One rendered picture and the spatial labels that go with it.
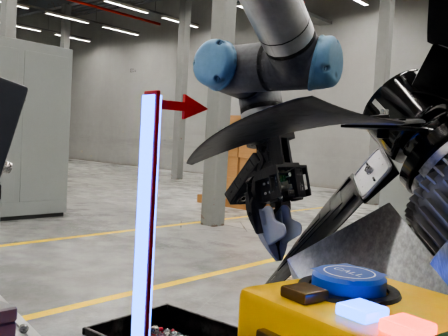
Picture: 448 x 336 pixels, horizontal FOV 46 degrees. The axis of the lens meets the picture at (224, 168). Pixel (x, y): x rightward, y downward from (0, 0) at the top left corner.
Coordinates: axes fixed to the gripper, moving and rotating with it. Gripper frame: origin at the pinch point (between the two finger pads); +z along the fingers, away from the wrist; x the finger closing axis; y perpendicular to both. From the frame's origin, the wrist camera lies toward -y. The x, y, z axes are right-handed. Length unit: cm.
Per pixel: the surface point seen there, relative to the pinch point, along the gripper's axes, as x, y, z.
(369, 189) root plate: 1.4, 20.3, -7.1
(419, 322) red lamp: -41, 54, 4
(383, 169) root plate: 2.7, 22.3, -9.5
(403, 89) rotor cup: 2.7, 27.9, -19.6
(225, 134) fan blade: -26.7, 24.5, -12.8
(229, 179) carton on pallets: 507, -649, -147
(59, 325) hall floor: 52, -255, 22
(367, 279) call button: -39, 49, 3
